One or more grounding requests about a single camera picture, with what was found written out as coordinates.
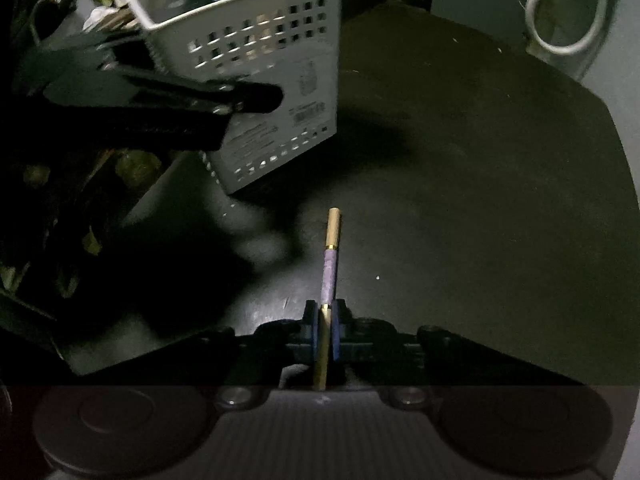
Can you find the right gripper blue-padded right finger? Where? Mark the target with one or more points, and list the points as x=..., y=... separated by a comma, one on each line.
x=368, y=354

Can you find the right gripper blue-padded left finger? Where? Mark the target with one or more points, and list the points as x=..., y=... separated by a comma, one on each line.
x=279, y=355

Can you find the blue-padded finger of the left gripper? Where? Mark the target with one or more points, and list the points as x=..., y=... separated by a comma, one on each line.
x=240, y=96

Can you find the white perforated utensil basket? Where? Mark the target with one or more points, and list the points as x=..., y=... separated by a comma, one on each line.
x=291, y=43

